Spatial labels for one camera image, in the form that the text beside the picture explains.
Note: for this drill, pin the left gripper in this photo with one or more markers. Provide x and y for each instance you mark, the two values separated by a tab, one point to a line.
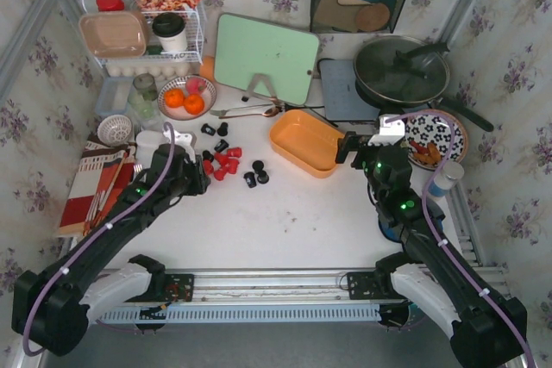
200	179

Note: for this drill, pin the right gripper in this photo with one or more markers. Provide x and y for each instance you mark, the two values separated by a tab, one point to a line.
354	149

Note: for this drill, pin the orange storage basket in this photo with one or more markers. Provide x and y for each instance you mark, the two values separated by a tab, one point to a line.
306	142

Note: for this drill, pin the red capsule number two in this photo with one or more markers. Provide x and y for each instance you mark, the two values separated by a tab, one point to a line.
233	165

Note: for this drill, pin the red capsule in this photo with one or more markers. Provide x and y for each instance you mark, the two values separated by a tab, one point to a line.
234	152

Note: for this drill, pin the black capsule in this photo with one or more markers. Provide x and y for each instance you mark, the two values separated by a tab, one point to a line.
263	177
207	155
221	146
223	129
258	166

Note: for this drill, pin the grey blue cloth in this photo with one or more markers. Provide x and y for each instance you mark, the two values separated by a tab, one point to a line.
407	225

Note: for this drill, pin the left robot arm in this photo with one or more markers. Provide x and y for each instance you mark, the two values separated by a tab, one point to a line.
55	307

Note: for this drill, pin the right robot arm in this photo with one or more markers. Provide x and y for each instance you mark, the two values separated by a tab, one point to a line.
484	328

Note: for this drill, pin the grey induction cooker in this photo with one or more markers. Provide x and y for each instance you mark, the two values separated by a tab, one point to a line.
341	100

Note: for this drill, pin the black capsule number four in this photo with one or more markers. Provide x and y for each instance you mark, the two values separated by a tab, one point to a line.
207	129

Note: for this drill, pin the silver fork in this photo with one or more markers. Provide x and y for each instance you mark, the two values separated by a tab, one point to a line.
224	112

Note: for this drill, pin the floral patterned plate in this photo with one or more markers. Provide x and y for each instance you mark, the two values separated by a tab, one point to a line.
428	137

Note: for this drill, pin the fruit bowl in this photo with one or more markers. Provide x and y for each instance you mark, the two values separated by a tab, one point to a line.
186	98

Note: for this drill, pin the striped orange cloth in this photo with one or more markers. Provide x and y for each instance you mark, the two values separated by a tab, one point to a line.
103	172

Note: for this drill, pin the black pan with lid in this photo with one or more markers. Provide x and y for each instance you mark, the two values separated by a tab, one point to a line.
400	72

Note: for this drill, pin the copper spoon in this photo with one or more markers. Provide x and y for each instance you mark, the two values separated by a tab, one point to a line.
269	113

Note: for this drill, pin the white small strainer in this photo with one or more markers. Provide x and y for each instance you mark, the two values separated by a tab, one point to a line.
114	130

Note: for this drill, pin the white blue bottle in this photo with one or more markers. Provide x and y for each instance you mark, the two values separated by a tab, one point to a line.
447	178

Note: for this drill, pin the dark glass cup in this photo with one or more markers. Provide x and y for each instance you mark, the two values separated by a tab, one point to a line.
145	85

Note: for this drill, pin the blue plastic container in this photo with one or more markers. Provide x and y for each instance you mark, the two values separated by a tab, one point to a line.
113	97

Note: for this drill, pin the egg carton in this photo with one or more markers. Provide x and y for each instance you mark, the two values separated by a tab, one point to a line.
164	71

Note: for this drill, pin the round cork coaster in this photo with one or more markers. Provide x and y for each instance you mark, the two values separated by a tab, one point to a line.
372	17

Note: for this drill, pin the green cutting board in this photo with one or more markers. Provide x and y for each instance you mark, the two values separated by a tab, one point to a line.
246	47

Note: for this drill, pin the black mesh holder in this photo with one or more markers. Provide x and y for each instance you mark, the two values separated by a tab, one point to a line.
332	16

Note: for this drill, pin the white black lid cup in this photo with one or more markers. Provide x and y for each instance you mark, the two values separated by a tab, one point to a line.
169	28

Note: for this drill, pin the beige rectangular tray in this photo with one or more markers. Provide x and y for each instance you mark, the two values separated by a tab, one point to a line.
115	35

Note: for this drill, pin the red lid jar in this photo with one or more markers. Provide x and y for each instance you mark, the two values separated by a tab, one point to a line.
110	5

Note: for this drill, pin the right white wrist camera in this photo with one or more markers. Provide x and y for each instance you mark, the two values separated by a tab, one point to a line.
390	131

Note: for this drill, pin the white wire rack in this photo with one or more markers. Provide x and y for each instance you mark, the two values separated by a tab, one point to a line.
195	25

